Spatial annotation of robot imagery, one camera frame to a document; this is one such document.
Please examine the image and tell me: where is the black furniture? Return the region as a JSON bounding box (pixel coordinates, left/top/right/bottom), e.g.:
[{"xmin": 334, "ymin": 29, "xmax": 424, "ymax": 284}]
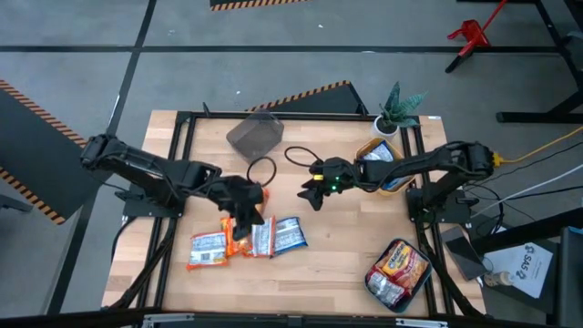
[{"xmin": 471, "ymin": 212, "xmax": 583, "ymax": 328}]

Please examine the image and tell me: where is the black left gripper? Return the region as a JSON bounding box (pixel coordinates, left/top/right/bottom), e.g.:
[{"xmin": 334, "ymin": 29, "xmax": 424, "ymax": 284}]
[{"xmin": 217, "ymin": 176, "xmax": 266, "ymax": 241}]

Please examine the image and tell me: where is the red metal stand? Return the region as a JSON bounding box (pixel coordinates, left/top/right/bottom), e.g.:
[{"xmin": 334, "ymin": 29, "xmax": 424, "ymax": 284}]
[{"xmin": 445, "ymin": 0, "xmax": 510, "ymax": 74}]

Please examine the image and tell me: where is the yellow extension cord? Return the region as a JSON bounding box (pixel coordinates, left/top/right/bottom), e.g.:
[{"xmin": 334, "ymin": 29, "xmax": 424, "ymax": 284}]
[{"xmin": 489, "ymin": 126, "xmax": 583, "ymax": 168}]

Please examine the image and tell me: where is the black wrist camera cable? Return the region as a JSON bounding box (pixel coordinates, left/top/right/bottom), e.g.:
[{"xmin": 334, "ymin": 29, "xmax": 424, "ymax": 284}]
[
  {"xmin": 284, "ymin": 145, "xmax": 325, "ymax": 170},
  {"xmin": 246, "ymin": 156, "xmax": 278, "ymax": 188}
]

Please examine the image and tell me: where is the dark grey tablet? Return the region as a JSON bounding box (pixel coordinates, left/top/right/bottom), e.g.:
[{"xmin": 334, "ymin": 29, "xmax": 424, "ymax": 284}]
[{"xmin": 444, "ymin": 226, "xmax": 492, "ymax": 282}]

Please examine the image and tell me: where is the black mat hazard-striped edge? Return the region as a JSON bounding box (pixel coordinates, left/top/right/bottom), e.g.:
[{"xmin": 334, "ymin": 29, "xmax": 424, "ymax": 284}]
[
  {"xmin": 0, "ymin": 79, "xmax": 120, "ymax": 226},
  {"xmin": 209, "ymin": 0, "xmax": 311, "ymax": 13},
  {"xmin": 245, "ymin": 79, "xmax": 370, "ymax": 116}
]

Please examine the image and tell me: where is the black desk frame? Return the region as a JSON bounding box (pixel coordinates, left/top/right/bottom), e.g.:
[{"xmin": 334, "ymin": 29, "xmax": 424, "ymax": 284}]
[{"xmin": 455, "ymin": 0, "xmax": 583, "ymax": 124}]

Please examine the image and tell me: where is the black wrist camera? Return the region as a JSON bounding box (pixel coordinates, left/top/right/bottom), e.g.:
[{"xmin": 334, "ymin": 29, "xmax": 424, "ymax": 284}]
[
  {"xmin": 312, "ymin": 158, "xmax": 350, "ymax": 183},
  {"xmin": 236, "ymin": 178, "xmax": 266, "ymax": 204}
]

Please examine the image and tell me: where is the teal plastic bin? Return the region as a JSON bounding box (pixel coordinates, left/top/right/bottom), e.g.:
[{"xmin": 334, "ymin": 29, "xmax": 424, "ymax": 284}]
[{"xmin": 363, "ymin": 238, "xmax": 433, "ymax": 314}]

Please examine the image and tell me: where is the black cable bundle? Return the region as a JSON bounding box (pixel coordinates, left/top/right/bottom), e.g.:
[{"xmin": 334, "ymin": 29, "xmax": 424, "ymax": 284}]
[
  {"xmin": 107, "ymin": 213, "xmax": 181, "ymax": 312},
  {"xmin": 416, "ymin": 220, "xmax": 485, "ymax": 318}
]

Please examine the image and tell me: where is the green plant in white pot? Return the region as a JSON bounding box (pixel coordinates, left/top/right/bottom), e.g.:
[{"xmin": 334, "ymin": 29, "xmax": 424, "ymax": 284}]
[{"xmin": 371, "ymin": 81, "xmax": 429, "ymax": 140}]

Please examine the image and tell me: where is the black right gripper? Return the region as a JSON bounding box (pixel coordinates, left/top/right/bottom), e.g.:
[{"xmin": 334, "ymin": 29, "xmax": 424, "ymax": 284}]
[{"xmin": 297, "ymin": 158, "xmax": 365, "ymax": 212}]

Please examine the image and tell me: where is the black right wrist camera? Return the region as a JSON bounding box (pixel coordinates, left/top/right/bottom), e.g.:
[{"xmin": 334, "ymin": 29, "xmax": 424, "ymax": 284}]
[{"xmin": 312, "ymin": 158, "xmax": 350, "ymax": 183}]

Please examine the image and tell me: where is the white floor cable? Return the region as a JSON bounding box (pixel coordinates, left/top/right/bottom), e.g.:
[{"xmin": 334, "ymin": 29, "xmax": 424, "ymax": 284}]
[{"xmin": 473, "ymin": 162, "xmax": 583, "ymax": 218}]

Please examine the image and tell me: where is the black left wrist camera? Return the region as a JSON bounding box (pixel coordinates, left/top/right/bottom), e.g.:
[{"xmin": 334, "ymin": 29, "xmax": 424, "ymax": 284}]
[{"xmin": 236, "ymin": 178, "xmax": 266, "ymax": 204}]

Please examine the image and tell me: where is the grey metal leg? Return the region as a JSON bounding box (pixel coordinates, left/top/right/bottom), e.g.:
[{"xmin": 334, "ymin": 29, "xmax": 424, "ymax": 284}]
[{"xmin": 0, "ymin": 193, "xmax": 34, "ymax": 215}]

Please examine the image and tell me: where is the black left wrist camera cable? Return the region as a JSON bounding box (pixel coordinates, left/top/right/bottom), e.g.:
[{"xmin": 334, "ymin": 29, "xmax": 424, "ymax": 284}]
[{"xmin": 246, "ymin": 156, "xmax": 278, "ymax": 188}]

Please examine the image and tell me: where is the white printed paper sheet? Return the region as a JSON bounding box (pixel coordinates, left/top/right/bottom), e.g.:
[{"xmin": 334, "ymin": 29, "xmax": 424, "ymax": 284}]
[{"xmin": 482, "ymin": 241, "xmax": 555, "ymax": 300}]

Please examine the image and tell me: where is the small beige bottle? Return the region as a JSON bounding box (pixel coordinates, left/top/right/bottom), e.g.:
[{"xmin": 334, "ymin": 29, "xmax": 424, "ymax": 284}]
[{"xmin": 483, "ymin": 271, "xmax": 515, "ymax": 288}]

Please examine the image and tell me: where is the silver aluminium bracket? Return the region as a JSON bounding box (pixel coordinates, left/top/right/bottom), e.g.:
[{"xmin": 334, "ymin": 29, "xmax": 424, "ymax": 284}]
[
  {"xmin": 141, "ymin": 312, "xmax": 196, "ymax": 328},
  {"xmin": 394, "ymin": 317, "xmax": 450, "ymax": 328}
]

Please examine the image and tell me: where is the red Maruchan noodle pack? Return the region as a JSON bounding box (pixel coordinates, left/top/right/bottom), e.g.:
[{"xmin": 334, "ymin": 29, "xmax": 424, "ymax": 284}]
[
  {"xmin": 379, "ymin": 242, "xmax": 430, "ymax": 297},
  {"xmin": 366, "ymin": 267, "xmax": 406, "ymax": 309}
]

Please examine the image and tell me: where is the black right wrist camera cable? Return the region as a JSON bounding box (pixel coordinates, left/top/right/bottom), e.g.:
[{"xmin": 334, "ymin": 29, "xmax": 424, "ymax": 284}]
[{"xmin": 284, "ymin": 145, "xmax": 325, "ymax": 170}]

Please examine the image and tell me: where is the black floor cable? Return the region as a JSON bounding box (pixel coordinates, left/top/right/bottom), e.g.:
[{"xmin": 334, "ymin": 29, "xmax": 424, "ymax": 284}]
[{"xmin": 494, "ymin": 140, "xmax": 583, "ymax": 186}]

